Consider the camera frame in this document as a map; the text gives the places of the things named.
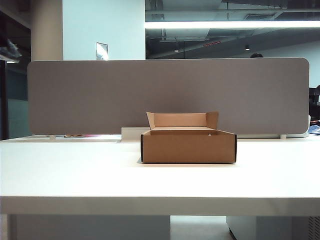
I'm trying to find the brown cardboard box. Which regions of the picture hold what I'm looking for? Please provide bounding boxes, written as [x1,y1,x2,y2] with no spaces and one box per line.
[140,111,238,165]

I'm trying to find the grey desk divider panel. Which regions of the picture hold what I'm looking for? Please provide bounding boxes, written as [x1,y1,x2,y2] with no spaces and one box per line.
[26,57,311,139]

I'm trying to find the orange and pink desk items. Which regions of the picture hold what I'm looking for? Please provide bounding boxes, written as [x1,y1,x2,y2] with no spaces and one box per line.
[63,133,101,138]

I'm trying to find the ceiling light strip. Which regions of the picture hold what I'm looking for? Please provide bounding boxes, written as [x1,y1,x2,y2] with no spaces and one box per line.
[144,20,320,30]

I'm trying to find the blue patterned cloth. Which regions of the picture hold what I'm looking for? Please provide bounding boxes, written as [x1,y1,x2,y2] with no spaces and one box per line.
[308,124,320,137]

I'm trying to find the framed wall poster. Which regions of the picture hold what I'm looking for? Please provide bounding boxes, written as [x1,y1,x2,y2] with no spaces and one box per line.
[96,42,109,61]

